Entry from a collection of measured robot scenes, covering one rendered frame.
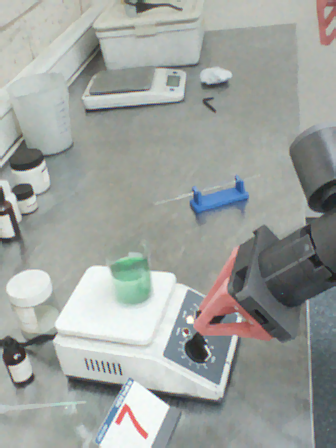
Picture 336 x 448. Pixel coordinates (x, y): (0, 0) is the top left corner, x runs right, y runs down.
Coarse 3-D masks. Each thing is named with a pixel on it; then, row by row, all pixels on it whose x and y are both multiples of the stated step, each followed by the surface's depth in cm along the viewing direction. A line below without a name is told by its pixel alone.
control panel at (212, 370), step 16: (192, 304) 69; (176, 320) 66; (224, 320) 69; (176, 336) 64; (208, 336) 66; (224, 336) 67; (176, 352) 63; (224, 352) 65; (192, 368) 62; (208, 368) 63
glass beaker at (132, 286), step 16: (112, 240) 65; (128, 240) 65; (144, 240) 64; (112, 256) 66; (128, 256) 67; (144, 256) 62; (112, 272) 63; (128, 272) 62; (144, 272) 63; (112, 288) 65; (128, 288) 63; (144, 288) 64; (128, 304) 65; (144, 304) 65
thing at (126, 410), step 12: (132, 396) 62; (144, 396) 63; (120, 408) 60; (132, 408) 61; (144, 408) 62; (156, 408) 63; (120, 420) 60; (132, 420) 60; (144, 420) 61; (156, 420) 62; (108, 432) 58; (120, 432) 59; (132, 432) 59; (144, 432) 60; (108, 444) 57; (120, 444) 58; (132, 444) 59; (144, 444) 59
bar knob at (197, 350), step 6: (192, 336) 64; (198, 336) 63; (192, 342) 64; (198, 342) 63; (204, 342) 63; (186, 348) 63; (192, 348) 63; (198, 348) 63; (204, 348) 62; (192, 354) 63; (198, 354) 63; (204, 354) 62; (210, 354) 62; (192, 360) 63; (198, 360) 63; (204, 360) 63
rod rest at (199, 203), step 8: (240, 184) 96; (200, 192) 95; (216, 192) 99; (224, 192) 99; (232, 192) 98; (240, 192) 98; (192, 200) 98; (200, 200) 96; (208, 200) 97; (216, 200) 97; (224, 200) 97; (232, 200) 97; (240, 200) 97; (200, 208) 96; (208, 208) 96
